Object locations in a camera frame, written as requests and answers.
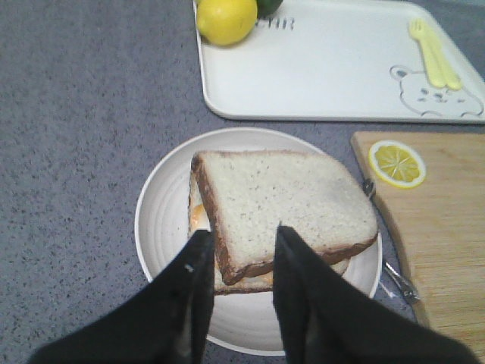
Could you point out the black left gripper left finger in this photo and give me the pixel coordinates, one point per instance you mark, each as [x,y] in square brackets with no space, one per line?
[166,322]

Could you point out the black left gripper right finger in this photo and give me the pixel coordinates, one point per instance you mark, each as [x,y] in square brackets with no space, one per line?
[324,319]

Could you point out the white round plate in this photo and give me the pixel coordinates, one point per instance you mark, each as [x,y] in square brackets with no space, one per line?
[247,322]

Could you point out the white bread slice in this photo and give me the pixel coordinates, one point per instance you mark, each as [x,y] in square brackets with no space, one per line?
[244,196]

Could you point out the bottom bread slice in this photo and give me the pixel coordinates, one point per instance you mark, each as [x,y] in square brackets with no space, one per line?
[257,222]

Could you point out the white rectangular tray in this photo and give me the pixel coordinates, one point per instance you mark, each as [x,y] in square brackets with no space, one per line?
[337,61]

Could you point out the wooden cutting board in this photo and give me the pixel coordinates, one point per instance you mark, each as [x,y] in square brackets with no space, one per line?
[438,228]

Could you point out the lemon slice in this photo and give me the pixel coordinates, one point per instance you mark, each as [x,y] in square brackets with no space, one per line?
[397,164]

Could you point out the yellow lemon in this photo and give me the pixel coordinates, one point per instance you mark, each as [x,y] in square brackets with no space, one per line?
[225,22]

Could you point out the yellow plastic fork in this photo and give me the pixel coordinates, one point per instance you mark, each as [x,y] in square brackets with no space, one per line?
[419,31]

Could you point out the green lime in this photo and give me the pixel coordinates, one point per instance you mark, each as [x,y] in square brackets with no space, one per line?
[267,7]

